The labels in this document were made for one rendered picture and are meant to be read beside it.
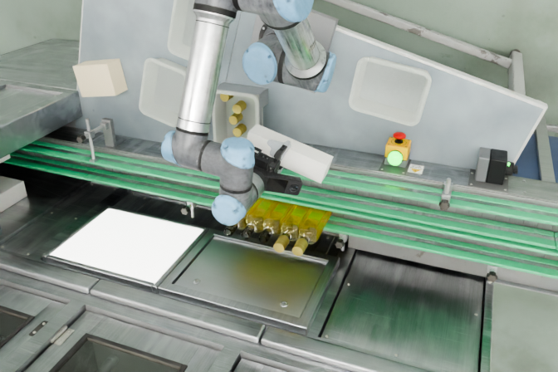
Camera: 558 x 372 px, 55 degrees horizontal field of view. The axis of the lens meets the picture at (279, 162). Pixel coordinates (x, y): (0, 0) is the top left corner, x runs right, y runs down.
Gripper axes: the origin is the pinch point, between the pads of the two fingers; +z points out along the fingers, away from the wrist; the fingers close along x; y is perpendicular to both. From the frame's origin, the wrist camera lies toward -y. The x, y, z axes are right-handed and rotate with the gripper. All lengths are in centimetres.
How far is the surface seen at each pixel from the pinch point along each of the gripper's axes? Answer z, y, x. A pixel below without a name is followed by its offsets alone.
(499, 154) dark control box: 30, -55, -12
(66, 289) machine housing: -31, 46, 57
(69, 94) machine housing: 29, 96, 32
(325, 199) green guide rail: 14.2, -13.1, 17.8
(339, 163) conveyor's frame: 22.8, -12.3, 8.4
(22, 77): 39, 127, 40
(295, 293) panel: -9.9, -17.1, 36.3
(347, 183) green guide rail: 13.6, -17.8, 8.8
